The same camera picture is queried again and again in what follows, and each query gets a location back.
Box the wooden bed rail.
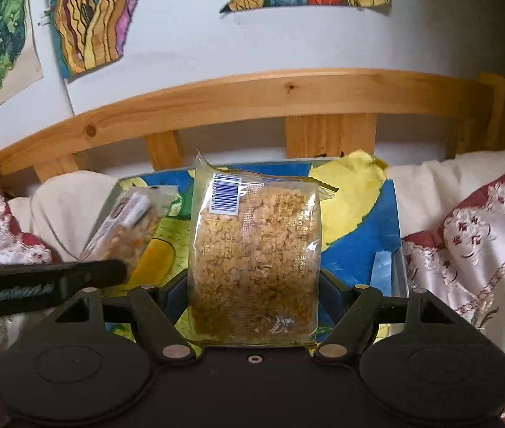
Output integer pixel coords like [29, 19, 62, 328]
[0, 68, 505, 181]

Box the puffed rice cracker packet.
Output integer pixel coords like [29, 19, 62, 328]
[186, 151, 340, 348]

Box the swirly purple abstract drawing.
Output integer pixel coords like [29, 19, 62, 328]
[49, 0, 139, 80]

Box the cream pillow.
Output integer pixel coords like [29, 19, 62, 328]
[9, 170, 120, 262]

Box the nut bar clear packet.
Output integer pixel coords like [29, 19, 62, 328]
[79, 185, 178, 275]

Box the dinosaur drawing paper in tray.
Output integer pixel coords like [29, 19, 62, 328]
[109, 150, 404, 344]

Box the metal tray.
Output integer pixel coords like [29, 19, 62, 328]
[107, 162, 400, 310]

